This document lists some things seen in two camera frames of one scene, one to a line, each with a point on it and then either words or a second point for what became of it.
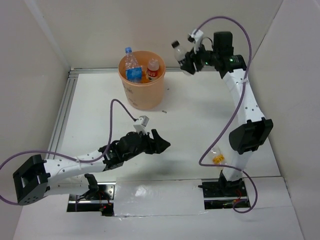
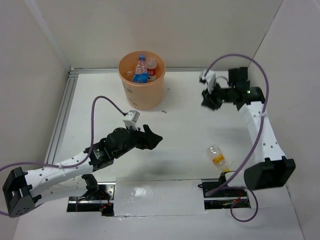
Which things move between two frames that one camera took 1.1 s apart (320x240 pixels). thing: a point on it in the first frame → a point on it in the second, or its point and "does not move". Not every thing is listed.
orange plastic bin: [147, 96] does not move
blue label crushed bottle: [134, 72] → [141, 75]
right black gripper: [190, 58] → [209, 101]
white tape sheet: [137, 197] does not move
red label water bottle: [153, 66] does not move
